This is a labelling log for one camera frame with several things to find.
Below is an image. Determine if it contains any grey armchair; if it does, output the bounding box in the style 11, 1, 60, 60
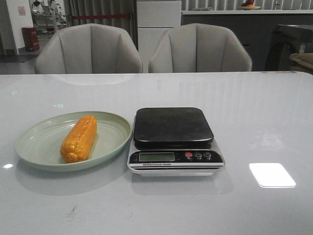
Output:
148, 23, 252, 73
35, 23, 143, 74

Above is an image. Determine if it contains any orange corn cob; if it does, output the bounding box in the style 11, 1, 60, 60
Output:
60, 115, 97, 164

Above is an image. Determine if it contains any light green plate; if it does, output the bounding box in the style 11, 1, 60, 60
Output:
15, 112, 132, 172

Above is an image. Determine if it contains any silver digital kitchen scale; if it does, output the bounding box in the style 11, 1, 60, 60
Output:
127, 107, 225, 177

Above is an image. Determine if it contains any white drawer cabinet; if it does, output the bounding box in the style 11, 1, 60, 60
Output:
136, 0, 181, 73

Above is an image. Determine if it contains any fruit bowl on counter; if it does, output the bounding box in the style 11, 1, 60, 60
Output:
239, 0, 261, 10

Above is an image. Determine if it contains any dark grey counter sideboard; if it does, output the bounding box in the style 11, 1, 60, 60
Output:
182, 10, 313, 71

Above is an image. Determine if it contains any red barrier belt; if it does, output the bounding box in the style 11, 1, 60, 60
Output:
71, 13, 131, 20

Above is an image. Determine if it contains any brown cushion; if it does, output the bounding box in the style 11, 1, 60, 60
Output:
290, 52, 313, 74

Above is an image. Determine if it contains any black appliance at right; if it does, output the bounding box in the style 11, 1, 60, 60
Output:
265, 24, 313, 71

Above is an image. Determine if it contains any left grey armchair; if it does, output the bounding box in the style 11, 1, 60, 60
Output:
35, 23, 143, 74

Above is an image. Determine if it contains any red trash bin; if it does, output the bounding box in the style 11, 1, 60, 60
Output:
22, 26, 40, 51

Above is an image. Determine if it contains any right grey armchair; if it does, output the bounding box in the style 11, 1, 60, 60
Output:
148, 23, 252, 73

